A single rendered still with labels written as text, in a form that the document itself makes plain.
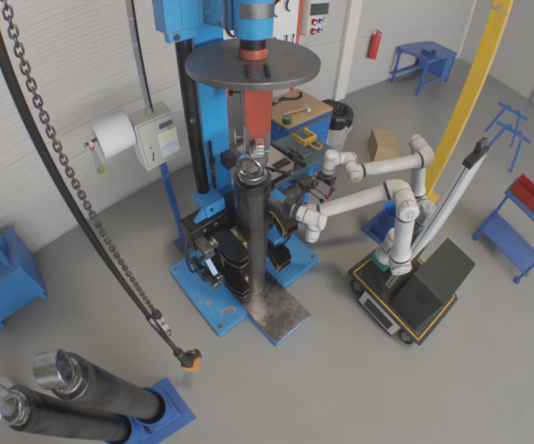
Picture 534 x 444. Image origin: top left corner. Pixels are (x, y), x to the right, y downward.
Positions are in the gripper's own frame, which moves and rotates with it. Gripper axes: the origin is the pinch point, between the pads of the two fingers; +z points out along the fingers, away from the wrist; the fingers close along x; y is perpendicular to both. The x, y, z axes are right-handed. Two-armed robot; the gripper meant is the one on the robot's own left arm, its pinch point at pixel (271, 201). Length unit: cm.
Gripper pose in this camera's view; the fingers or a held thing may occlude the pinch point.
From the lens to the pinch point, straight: 180.0
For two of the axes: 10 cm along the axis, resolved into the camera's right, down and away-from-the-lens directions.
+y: -4.6, 6.8, -5.7
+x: -0.3, 6.3, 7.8
